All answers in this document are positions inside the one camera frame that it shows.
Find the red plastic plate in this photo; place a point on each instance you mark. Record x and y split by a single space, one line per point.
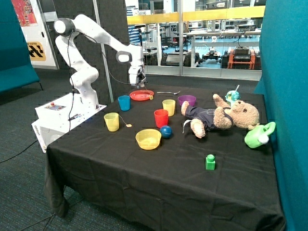
135 95

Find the teal partition panel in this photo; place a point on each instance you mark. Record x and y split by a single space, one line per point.
284 83

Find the brown teddy bear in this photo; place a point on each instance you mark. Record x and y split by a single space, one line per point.
241 114

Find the green toy watering can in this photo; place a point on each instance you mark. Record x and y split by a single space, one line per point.
259 135

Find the red plastic cup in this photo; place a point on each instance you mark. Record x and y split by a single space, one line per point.
161 117

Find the blue ball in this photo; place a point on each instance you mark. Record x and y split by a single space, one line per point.
166 132

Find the yellow cup front left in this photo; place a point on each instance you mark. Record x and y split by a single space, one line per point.
112 121

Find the purple plastic bowl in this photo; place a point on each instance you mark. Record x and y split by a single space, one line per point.
189 98

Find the teal sofa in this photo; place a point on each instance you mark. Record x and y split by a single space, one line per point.
16 69

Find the metal spoon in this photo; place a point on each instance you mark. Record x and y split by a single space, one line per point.
165 92

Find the blue plastic cup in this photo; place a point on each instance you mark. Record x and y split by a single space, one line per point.
124 102

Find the green toy block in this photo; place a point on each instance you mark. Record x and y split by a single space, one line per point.
210 162

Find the yellow plastic bowl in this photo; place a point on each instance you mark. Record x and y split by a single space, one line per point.
148 139

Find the red poster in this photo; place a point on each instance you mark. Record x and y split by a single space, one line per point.
24 12

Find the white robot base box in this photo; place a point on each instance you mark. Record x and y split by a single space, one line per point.
59 116

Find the yellow black sign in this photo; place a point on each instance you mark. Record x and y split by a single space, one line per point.
36 51

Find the black tablecloth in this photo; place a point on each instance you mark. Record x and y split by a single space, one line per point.
168 188

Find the teal sippy cup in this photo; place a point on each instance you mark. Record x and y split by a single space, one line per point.
232 96

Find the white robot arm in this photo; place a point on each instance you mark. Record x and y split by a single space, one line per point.
85 74

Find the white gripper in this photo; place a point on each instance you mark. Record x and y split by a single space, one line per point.
137 76

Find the yellow cup back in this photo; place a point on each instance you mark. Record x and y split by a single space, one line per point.
169 105

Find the yellow cup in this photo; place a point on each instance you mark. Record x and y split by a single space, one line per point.
169 105
112 121

